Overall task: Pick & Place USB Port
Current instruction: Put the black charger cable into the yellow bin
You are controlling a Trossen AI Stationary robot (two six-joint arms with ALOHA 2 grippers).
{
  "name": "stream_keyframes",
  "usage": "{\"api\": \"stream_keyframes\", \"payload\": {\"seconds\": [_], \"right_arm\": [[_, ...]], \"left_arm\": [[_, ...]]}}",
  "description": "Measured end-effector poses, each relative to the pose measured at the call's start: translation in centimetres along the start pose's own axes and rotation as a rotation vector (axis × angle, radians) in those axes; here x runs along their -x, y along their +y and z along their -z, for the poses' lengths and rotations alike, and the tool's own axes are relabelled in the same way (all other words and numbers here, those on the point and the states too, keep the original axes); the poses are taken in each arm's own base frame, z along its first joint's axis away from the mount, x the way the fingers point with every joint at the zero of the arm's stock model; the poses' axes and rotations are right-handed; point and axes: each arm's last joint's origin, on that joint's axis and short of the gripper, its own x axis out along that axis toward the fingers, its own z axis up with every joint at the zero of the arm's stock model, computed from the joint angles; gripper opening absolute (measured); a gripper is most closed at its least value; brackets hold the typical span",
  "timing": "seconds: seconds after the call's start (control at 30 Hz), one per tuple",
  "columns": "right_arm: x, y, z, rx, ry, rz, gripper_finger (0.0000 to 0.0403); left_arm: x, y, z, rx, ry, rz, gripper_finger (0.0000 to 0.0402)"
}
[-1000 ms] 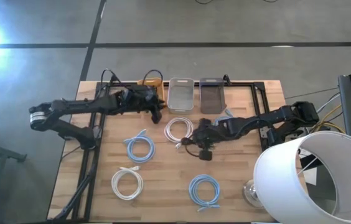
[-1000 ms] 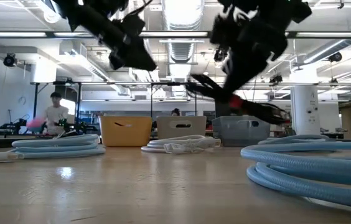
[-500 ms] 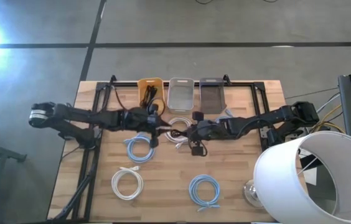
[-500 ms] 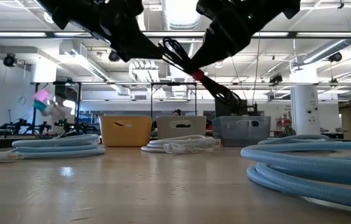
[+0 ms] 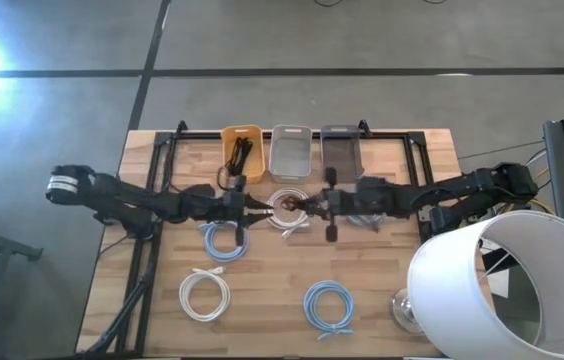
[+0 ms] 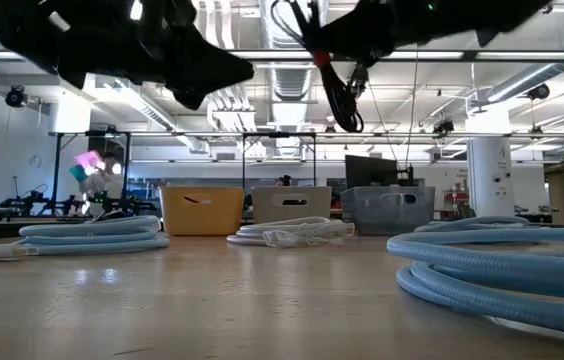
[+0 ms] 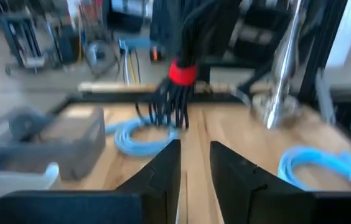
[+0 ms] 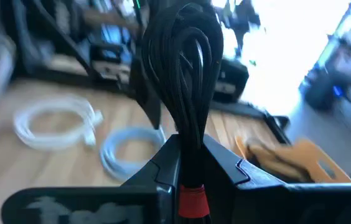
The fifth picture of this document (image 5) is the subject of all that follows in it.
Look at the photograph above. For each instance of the black metal table frame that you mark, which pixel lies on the black metal table frame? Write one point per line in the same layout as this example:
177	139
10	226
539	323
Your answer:
197	135

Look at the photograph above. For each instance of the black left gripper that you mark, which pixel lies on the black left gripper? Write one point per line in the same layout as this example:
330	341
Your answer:
234	206

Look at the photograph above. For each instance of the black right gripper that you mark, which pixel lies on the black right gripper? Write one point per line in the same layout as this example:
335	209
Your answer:
342	202

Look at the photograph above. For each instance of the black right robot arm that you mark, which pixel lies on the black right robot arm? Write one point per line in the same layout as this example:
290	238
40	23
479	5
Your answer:
462	187

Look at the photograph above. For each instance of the white lamp shade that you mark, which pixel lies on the white lamp shade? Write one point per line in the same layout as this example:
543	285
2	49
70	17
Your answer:
442	300

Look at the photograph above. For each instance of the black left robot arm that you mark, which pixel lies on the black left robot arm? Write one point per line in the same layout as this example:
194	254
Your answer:
127	197

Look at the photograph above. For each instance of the dark grey plastic bin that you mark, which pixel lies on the dark grey plastic bin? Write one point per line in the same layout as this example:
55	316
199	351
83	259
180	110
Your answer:
341	152

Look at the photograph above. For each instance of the clear glass lamp base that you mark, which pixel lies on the clear glass lamp base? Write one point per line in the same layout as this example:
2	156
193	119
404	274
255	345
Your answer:
402	310

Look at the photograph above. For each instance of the orange plastic bin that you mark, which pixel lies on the orange plastic bin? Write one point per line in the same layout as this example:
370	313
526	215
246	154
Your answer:
257	150

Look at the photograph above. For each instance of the light grey plastic bin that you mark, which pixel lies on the light grey plastic bin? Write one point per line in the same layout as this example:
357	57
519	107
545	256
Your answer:
289	155

